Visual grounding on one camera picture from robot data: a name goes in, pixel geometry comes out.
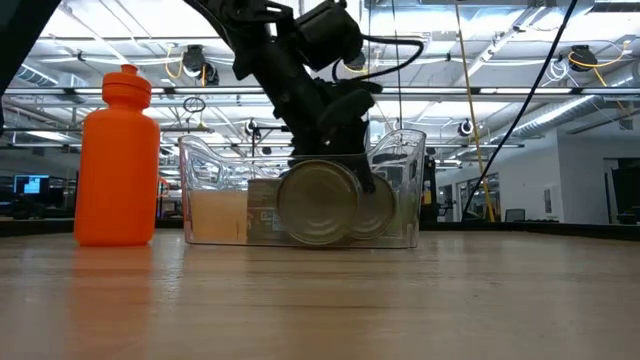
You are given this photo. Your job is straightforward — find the yellow hanging cable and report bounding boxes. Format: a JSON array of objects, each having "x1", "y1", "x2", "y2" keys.
[{"x1": 453, "y1": 0, "x2": 497, "y2": 224}]

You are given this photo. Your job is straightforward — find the silver can green label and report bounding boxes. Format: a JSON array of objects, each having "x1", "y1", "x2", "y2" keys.
[
  {"x1": 247, "y1": 207, "x2": 287, "y2": 247},
  {"x1": 247, "y1": 178, "x2": 284, "y2": 210}
]

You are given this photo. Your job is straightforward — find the black hanging cable with coil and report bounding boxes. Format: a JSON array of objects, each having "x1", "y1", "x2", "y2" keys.
[{"x1": 390, "y1": 0, "x2": 404, "y2": 134}]

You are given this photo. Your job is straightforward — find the black left camera cable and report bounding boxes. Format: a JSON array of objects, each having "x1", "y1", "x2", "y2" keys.
[{"x1": 332, "y1": 34, "x2": 426, "y2": 84}]

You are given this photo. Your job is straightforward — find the blue pink salmon can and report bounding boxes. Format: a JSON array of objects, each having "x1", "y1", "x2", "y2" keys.
[
  {"x1": 276, "y1": 159, "x2": 363, "y2": 248},
  {"x1": 349, "y1": 172, "x2": 400, "y2": 242}
]

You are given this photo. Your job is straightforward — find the orange squeeze bottle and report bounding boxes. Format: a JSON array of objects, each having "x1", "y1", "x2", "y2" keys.
[{"x1": 73, "y1": 63, "x2": 163, "y2": 248}]

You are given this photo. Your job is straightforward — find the computer monitor blue screen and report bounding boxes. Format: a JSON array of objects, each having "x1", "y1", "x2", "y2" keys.
[{"x1": 13, "y1": 173, "x2": 52, "y2": 197}]

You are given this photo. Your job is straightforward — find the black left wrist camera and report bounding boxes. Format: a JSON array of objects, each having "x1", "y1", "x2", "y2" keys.
[{"x1": 294, "y1": 0, "x2": 366, "y2": 73}]

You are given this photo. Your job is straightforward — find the clear plastic bin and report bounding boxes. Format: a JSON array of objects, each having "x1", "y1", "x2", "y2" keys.
[{"x1": 177, "y1": 128, "x2": 428, "y2": 250}]

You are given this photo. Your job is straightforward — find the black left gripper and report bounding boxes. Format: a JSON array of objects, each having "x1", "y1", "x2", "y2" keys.
[{"x1": 269, "y1": 69, "x2": 384, "y2": 196}]

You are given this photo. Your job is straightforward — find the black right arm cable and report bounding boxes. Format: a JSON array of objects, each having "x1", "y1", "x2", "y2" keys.
[{"x1": 462, "y1": 0, "x2": 581, "y2": 222}]

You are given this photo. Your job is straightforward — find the long ceiling light bar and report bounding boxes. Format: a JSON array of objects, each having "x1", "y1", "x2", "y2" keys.
[{"x1": 4, "y1": 87, "x2": 640, "y2": 96}]

